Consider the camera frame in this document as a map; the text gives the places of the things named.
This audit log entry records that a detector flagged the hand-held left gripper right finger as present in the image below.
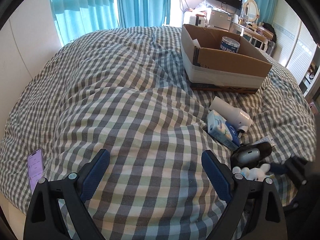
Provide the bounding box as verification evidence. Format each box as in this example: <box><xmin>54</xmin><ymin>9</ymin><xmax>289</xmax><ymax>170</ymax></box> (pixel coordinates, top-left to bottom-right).
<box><xmin>201</xmin><ymin>149</ymin><xmax>288</xmax><ymax>240</ymax></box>

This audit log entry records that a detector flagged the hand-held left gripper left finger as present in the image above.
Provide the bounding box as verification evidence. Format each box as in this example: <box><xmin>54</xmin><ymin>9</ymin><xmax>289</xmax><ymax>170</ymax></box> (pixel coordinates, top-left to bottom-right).
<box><xmin>23</xmin><ymin>149</ymin><xmax>110</xmax><ymax>240</ymax></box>

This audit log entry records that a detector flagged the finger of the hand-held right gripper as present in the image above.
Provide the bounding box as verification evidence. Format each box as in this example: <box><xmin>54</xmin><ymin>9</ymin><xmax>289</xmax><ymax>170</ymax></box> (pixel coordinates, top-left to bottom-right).
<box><xmin>270</xmin><ymin>164</ymin><xmax>288</xmax><ymax>175</ymax></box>

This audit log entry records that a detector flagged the cardboard box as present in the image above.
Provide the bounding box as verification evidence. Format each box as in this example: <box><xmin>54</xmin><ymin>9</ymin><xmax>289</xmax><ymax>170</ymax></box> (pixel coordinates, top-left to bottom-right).
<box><xmin>180</xmin><ymin>24</ymin><xmax>273</xmax><ymax>94</ymax></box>

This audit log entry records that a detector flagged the black glossy case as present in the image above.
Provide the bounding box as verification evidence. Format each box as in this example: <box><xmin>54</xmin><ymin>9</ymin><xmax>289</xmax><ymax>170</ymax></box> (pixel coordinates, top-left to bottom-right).
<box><xmin>230</xmin><ymin>142</ymin><xmax>272</xmax><ymax>168</ymax></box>

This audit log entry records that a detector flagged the small patterned packet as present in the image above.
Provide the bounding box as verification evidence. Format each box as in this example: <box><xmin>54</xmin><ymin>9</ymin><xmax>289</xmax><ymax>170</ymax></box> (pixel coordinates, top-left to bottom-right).
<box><xmin>260</xmin><ymin>136</ymin><xmax>275</xmax><ymax>147</ymax></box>

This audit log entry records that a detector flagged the white earbud case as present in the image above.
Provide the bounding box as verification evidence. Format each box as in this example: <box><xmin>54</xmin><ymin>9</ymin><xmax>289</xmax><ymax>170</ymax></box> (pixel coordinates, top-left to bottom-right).
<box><xmin>236</xmin><ymin>148</ymin><xmax>257</xmax><ymax>163</ymax></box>

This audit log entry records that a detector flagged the blue white tissue pack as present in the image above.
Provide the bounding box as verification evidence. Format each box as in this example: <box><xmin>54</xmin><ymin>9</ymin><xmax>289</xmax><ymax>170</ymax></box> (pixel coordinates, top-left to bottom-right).
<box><xmin>206</xmin><ymin>110</ymin><xmax>241</xmax><ymax>152</ymax></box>

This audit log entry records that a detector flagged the smartphone with lit screen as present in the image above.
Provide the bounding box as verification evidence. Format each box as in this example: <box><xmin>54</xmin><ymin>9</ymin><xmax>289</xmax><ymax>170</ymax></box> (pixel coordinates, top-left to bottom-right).
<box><xmin>27</xmin><ymin>149</ymin><xmax>46</xmax><ymax>194</ymax></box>

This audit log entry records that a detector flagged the white spray bottle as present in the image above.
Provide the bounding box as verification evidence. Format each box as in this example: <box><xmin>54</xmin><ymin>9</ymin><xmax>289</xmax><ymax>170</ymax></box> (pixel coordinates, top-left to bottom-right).
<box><xmin>209</xmin><ymin>96</ymin><xmax>252</xmax><ymax>133</ymax></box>

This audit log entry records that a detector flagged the green grey checked blanket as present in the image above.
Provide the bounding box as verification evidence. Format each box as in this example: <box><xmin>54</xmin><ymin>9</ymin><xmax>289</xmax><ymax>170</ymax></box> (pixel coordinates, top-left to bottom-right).
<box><xmin>0</xmin><ymin>26</ymin><xmax>317</xmax><ymax>240</ymax></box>

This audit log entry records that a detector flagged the white wardrobe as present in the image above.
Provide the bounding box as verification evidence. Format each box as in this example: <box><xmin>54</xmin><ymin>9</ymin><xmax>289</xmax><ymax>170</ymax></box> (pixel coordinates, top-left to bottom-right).
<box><xmin>272</xmin><ymin>0</ymin><xmax>320</xmax><ymax>96</ymax></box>

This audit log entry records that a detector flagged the white dressing table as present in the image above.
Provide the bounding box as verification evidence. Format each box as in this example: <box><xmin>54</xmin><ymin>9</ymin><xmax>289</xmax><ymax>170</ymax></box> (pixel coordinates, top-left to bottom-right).
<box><xmin>231</xmin><ymin>21</ymin><xmax>270</xmax><ymax>51</ymax></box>

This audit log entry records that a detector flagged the blue white round can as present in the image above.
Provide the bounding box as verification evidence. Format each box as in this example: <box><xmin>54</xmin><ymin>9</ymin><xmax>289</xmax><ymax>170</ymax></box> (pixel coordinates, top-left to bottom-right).
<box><xmin>219</xmin><ymin>36</ymin><xmax>241</xmax><ymax>54</ymax></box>

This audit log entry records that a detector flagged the black bag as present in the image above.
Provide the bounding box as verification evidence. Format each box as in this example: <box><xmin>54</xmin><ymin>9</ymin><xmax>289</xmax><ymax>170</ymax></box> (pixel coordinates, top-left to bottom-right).
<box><xmin>262</xmin><ymin>22</ymin><xmax>277</xmax><ymax>43</ymax></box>

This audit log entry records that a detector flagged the silver mini fridge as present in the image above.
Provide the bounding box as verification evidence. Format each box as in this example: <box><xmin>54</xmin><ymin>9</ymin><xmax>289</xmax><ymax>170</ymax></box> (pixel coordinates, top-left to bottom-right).
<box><xmin>209</xmin><ymin>8</ymin><xmax>232</xmax><ymax>31</ymax></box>

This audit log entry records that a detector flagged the white kitchen appliance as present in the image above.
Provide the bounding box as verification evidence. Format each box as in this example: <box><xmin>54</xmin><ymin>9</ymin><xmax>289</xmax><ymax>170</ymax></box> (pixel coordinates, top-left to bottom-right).
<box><xmin>187</xmin><ymin>12</ymin><xmax>208</xmax><ymax>27</ymax></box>

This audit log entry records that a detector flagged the white oval vanity mirror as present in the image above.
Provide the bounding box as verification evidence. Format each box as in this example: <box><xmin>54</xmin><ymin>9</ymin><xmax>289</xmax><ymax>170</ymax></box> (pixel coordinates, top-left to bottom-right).
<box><xmin>242</xmin><ymin>0</ymin><xmax>259</xmax><ymax>23</ymax></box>

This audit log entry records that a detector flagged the wide teal curtain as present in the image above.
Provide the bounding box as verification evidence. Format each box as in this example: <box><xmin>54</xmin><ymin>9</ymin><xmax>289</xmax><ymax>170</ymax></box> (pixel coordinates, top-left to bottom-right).
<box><xmin>49</xmin><ymin>0</ymin><xmax>119</xmax><ymax>46</ymax></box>

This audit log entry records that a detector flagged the clear plastic bag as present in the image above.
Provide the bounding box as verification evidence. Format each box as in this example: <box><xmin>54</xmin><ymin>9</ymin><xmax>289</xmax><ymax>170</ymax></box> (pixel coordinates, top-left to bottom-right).
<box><xmin>196</xmin><ymin>0</ymin><xmax>213</xmax><ymax>14</ymax></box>

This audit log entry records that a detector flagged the narrow teal curtain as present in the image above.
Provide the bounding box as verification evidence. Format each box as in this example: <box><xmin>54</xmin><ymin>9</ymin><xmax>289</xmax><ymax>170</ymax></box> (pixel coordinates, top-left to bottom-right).
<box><xmin>116</xmin><ymin>0</ymin><xmax>172</xmax><ymax>28</ymax></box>

